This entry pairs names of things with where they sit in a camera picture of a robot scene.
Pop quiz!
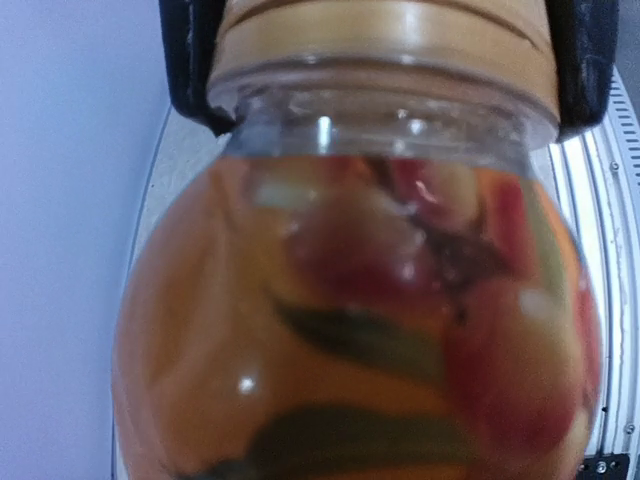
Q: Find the front aluminium frame rail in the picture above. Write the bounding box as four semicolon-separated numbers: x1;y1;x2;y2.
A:
548;74;639;479

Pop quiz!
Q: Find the gold juice bottle cap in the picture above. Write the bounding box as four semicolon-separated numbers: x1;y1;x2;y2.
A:
213;1;559;113

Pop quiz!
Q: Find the orange juice bottle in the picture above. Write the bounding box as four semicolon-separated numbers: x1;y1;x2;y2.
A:
113;60;601;479

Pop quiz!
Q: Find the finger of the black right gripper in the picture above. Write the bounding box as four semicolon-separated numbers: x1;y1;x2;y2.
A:
158;0;235;136
545;0;620;142

